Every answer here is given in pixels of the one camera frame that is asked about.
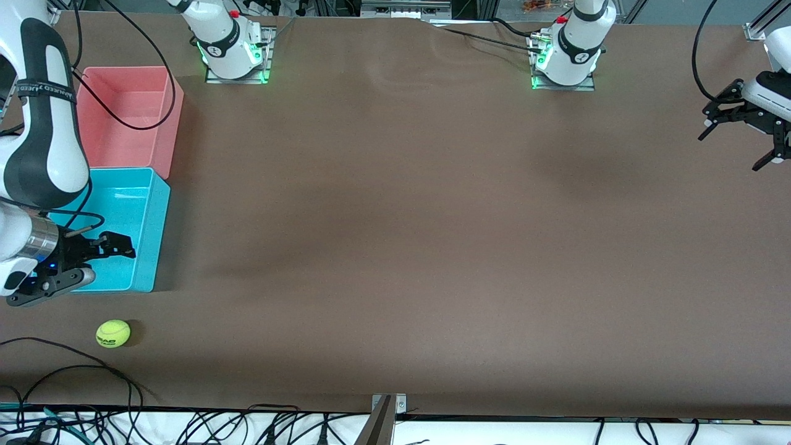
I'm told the yellow-green tennis ball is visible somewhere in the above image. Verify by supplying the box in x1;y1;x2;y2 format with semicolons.
96;319;132;349

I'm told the blue plastic bin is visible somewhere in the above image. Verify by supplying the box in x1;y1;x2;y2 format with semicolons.
48;167;171;294

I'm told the pink plastic bin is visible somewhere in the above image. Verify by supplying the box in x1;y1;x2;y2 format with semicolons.
75;66;185;180

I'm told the grey metal pole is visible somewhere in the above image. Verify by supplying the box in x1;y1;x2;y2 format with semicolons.
353;396;396;445

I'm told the grey metal box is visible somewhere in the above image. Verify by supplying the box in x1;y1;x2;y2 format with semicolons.
360;0;453;19

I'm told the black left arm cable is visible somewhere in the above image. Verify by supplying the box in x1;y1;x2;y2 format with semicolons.
692;0;742;104

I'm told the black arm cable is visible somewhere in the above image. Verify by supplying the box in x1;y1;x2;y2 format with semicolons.
37;0;177;239
692;0;742;104

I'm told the black looping floor cable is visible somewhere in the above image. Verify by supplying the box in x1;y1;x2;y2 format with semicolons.
12;365;144;445
0;337;158;402

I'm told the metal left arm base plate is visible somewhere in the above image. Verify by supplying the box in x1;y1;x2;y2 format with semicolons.
530;31;596;92

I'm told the teal cable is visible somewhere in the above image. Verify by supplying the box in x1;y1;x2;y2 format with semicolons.
0;403;84;444

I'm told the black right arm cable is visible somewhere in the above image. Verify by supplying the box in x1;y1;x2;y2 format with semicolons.
37;0;177;239

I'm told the short black tabletop cable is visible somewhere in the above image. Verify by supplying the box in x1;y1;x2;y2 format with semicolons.
491;17;538;39

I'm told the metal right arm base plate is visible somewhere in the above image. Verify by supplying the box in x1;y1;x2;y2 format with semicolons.
205;26;276;85

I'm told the long black tabletop cable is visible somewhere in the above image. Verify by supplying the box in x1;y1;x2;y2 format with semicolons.
433;23;548;53

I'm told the small metal table bracket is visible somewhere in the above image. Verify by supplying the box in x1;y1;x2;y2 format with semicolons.
371;393;408;416

